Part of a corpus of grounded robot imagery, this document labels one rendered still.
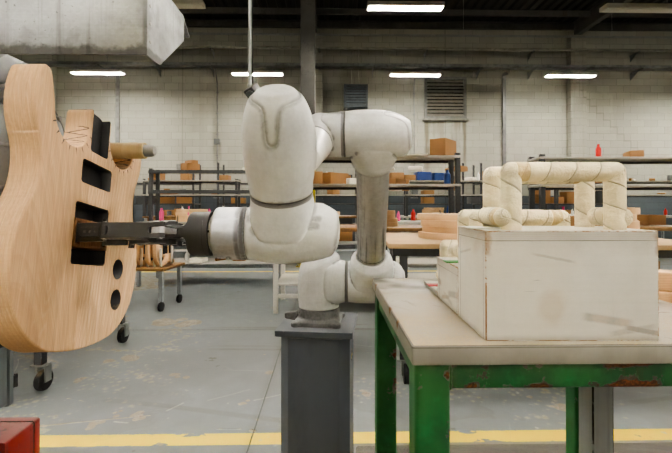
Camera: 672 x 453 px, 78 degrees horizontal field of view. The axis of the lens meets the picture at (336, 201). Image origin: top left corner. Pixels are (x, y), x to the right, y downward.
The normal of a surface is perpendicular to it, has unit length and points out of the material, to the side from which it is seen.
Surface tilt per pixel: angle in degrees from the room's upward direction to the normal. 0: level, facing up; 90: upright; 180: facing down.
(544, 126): 90
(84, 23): 90
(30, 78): 73
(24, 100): 87
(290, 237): 110
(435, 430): 89
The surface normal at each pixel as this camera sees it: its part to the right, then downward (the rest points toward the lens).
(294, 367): -0.11, -0.01
